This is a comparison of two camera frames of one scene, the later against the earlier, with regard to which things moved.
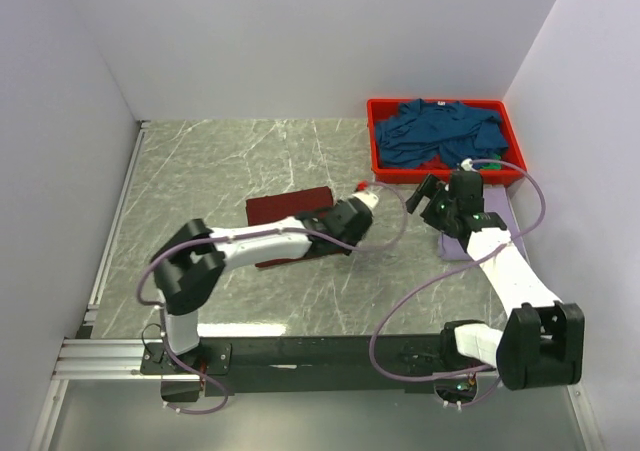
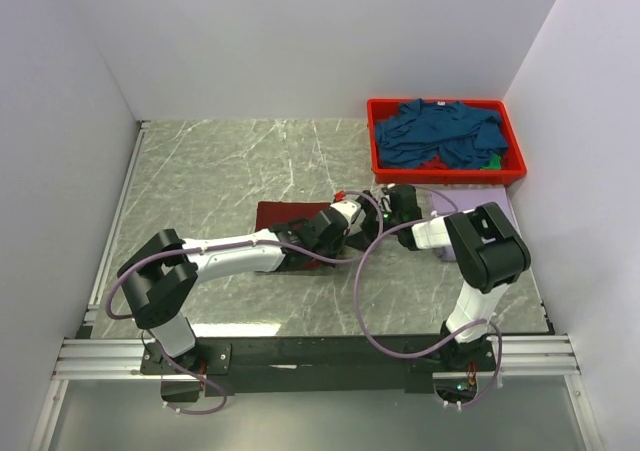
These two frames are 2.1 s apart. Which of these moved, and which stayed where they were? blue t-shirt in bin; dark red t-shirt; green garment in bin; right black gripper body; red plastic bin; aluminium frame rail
Moved: dark red t-shirt; right black gripper body
Stayed: red plastic bin; blue t-shirt in bin; green garment in bin; aluminium frame rail
